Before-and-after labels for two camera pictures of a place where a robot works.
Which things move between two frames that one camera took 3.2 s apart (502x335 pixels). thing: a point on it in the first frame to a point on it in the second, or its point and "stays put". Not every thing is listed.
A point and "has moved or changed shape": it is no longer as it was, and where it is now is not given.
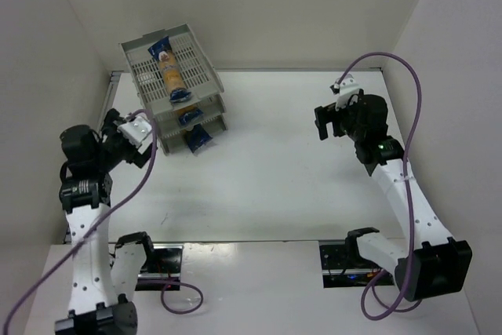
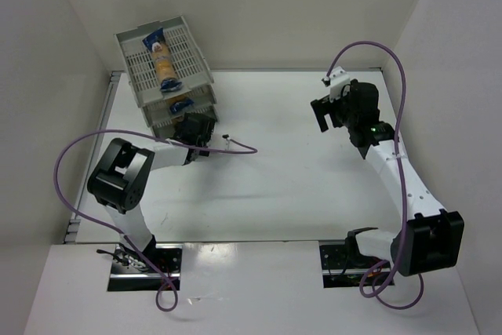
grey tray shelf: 177,81 has moved or changed shape
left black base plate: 163,267 stays put
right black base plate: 339,271 stays put
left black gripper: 131,151 to 187,129
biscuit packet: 176,83 has moved or changed shape
